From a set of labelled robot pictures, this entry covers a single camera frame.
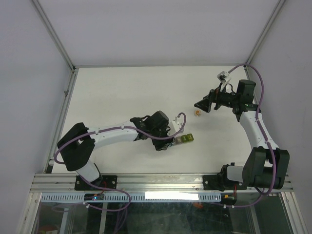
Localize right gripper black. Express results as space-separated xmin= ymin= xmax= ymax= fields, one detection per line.
xmin=194 ymin=82 xmax=239 ymax=113

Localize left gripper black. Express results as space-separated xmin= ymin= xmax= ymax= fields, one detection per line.
xmin=150 ymin=123 xmax=175 ymax=151

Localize gold bottle cap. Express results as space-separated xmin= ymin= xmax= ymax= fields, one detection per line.
xmin=194 ymin=110 xmax=201 ymax=117

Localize weekly pill organizer strip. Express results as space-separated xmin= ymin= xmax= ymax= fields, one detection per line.
xmin=172 ymin=133 xmax=194 ymax=146

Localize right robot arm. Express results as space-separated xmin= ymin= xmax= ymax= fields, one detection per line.
xmin=194 ymin=79 xmax=290 ymax=191

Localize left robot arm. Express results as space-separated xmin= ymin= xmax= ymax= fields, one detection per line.
xmin=56 ymin=111 xmax=175 ymax=189

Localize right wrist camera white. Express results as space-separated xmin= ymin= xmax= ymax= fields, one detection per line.
xmin=217 ymin=71 xmax=232 ymax=91

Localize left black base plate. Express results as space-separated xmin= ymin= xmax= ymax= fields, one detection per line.
xmin=74 ymin=174 xmax=117 ymax=191

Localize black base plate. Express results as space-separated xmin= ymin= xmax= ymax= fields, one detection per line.
xmin=74 ymin=174 xmax=117 ymax=191
xmin=202 ymin=175 xmax=247 ymax=192

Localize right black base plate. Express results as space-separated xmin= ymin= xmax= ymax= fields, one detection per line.
xmin=202 ymin=175 xmax=247 ymax=192

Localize white slotted cable duct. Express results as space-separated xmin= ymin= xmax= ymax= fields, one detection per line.
xmin=41 ymin=192 xmax=222 ymax=203

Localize right aluminium frame post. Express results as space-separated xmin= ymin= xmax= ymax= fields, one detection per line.
xmin=246 ymin=0 xmax=287 ymax=64

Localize aluminium frame post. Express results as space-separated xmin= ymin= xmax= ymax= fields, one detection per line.
xmin=246 ymin=0 xmax=287 ymax=64
xmin=31 ymin=0 xmax=76 ymax=70

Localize left aluminium frame post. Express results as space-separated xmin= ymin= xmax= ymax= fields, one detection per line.
xmin=31 ymin=0 xmax=76 ymax=70

